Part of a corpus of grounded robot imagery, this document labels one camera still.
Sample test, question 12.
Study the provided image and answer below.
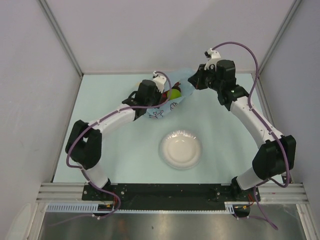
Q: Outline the green fake apple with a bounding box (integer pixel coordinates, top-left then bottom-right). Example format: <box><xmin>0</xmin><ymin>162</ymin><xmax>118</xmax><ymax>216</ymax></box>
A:
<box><xmin>167</xmin><ymin>89</ymin><xmax>182</xmax><ymax>100</ymax></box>

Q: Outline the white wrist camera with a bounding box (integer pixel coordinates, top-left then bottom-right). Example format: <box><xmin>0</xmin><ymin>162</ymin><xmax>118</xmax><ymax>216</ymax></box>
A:
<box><xmin>152</xmin><ymin>71</ymin><xmax>167</xmax><ymax>93</ymax></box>
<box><xmin>204</xmin><ymin>48</ymin><xmax>221</xmax><ymax>71</ymax></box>

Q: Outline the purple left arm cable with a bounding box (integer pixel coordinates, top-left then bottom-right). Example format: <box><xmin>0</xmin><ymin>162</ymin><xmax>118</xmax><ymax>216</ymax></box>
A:
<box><xmin>66</xmin><ymin>71</ymin><xmax>173</xmax><ymax>221</ymax></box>

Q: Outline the white paper plate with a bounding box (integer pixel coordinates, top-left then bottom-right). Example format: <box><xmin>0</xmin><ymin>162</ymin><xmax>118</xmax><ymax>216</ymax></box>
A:
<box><xmin>158</xmin><ymin>129</ymin><xmax>203</xmax><ymax>170</ymax></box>

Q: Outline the red fake strawberry bunch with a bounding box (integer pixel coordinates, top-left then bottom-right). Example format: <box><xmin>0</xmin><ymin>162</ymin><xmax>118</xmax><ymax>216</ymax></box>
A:
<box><xmin>160</xmin><ymin>91</ymin><xmax>170</xmax><ymax>104</ymax></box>

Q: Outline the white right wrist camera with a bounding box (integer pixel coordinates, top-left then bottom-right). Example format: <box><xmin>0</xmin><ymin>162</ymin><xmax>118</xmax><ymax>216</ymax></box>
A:
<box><xmin>204</xmin><ymin>48</ymin><xmax>221</xmax><ymax>71</ymax></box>

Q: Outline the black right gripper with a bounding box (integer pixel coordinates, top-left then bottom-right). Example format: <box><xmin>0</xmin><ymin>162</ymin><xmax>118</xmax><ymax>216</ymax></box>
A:
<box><xmin>188</xmin><ymin>64</ymin><xmax>223</xmax><ymax>92</ymax></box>

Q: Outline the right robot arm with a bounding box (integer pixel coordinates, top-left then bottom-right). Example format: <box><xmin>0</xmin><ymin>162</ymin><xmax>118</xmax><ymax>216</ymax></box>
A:
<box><xmin>188</xmin><ymin>59</ymin><xmax>297</xmax><ymax>201</ymax></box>

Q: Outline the light blue printed plastic bag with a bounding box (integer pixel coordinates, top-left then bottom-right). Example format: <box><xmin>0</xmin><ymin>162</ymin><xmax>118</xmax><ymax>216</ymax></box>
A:
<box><xmin>146</xmin><ymin>68</ymin><xmax>195</xmax><ymax>119</ymax></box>

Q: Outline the blue slotted cable duct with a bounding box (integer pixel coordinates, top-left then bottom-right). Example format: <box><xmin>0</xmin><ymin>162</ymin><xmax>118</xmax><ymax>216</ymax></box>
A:
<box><xmin>46</xmin><ymin>203</ymin><xmax>99</xmax><ymax>213</ymax></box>

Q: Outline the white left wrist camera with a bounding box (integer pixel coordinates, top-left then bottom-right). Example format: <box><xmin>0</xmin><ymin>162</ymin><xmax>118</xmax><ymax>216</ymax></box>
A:
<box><xmin>152</xmin><ymin>71</ymin><xmax>167</xmax><ymax>93</ymax></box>

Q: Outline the dark red fake fruit slice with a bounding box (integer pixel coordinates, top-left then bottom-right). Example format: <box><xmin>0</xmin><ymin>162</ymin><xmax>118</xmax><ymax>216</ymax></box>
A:
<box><xmin>172</xmin><ymin>82</ymin><xmax>181</xmax><ymax>92</ymax></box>

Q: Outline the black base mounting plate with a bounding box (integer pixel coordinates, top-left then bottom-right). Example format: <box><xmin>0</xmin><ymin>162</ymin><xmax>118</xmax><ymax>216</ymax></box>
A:
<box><xmin>82</xmin><ymin>179</ymin><xmax>261</xmax><ymax>211</ymax></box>

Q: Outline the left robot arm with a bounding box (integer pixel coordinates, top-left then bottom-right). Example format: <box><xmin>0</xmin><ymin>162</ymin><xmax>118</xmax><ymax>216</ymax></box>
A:
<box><xmin>65</xmin><ymin>75</ymin><xmax>170</xmax><ymax>200</ymax></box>

